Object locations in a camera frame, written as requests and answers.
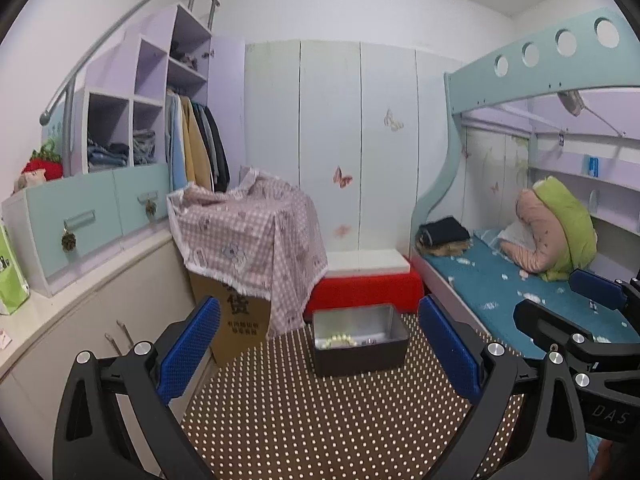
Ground folded tan cloth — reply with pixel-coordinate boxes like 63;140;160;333
417;240;473;257

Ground brown polka-dot tablecloth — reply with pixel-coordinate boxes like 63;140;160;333
180;312;531;480

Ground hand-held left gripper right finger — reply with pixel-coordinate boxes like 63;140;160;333
418;295;591;480

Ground beige plush toy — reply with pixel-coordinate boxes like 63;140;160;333
12;170;47;193

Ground teal bunk bed frame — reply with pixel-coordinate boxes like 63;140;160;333
410;7;640;356

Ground pink long pillow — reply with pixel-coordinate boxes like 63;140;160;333
500;192;571;273

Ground person's right forearm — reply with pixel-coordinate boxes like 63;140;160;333
589;435;640;480

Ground tan hanging coat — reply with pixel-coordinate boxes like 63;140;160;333
180;97;211;191

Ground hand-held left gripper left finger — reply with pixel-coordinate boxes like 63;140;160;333
52;296;222;480

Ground folded dark jeans stack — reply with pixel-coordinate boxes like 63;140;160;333
87;140;131;168

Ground lilac stepped shelf unit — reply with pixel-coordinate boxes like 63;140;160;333
70;4;246;176

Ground cardboard box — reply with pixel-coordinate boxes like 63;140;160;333
187;265;273;367

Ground white pillow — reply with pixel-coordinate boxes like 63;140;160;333
497;220;531;251

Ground white wardrobe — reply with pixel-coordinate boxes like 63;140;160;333
244;39;468;261

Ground grey metal handrail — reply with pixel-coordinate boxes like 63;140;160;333
40;0;221;126

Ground white low cabinet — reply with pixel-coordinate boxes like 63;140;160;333
0;230;221;461

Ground folded dark clothes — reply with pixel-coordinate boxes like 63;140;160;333
418;216;472;248

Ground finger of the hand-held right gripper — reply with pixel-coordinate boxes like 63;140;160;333
569;269;640;314
514;299;617;357

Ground green pillow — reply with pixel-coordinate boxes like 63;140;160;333
531;176;598;282

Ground red knitted plush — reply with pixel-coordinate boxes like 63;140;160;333
24;142;63;178

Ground teal drawer chest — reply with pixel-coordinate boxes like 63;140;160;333
1;162;171;297

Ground folded light jeans stack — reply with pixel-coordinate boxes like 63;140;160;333
132;130;157;165

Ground dark hanging jackets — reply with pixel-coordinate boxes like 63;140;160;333
192;102;231;193

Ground blue printed mattress sheet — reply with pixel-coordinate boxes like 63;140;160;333
420;227;640;361

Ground metal tin box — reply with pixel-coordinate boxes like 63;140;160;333
311;303;411;377

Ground pink checked cloth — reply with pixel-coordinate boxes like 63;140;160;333
166;165;329;336

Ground green paper bag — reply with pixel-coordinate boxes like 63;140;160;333
0;217;31;316

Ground grey clothes pile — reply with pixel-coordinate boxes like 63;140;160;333
170;42;198;68

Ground light blue hanging shirt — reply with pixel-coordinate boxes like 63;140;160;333
165;92;188;193

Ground white slab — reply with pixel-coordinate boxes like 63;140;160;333
325;250;413;273

